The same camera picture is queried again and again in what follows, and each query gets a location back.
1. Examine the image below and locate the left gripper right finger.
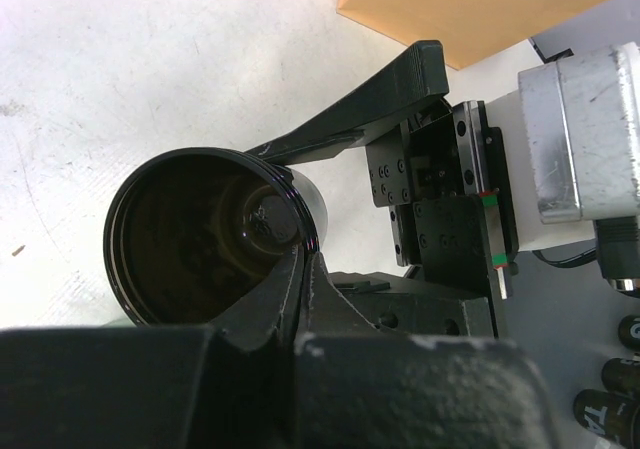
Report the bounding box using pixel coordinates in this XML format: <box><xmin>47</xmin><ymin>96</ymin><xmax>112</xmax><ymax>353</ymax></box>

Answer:
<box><xmin>248</xmin><ymin>40</ymin><xmax>449</xmax><ymax>165</ymax></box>

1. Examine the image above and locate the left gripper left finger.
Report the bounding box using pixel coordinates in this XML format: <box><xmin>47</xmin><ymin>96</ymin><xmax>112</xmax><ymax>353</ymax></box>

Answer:
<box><xmin>207</xmin><ymin>246</ymin><xmax>390</xmax><ymax>354</ymax></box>

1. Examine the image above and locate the black takeout coffee cup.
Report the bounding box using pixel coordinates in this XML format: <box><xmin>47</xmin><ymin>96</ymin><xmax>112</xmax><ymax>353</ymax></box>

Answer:
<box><xmin>103</xmin><ymin>147</ymin><xmax>328</xmax><ymax>325</ymax></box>

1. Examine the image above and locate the brown paper takeout bag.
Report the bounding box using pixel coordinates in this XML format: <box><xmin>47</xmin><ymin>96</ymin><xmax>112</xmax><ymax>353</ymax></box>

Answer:
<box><xmin>337</xmin><ymin>0</ymin><xmax>607</xmax><ymax>69</ymax></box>

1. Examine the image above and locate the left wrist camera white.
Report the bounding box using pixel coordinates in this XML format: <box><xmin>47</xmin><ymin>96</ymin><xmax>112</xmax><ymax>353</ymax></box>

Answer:
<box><xmin>486</xmin><ymin>42</ymin><xmax>639</xmax><ymax>251</ymax></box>

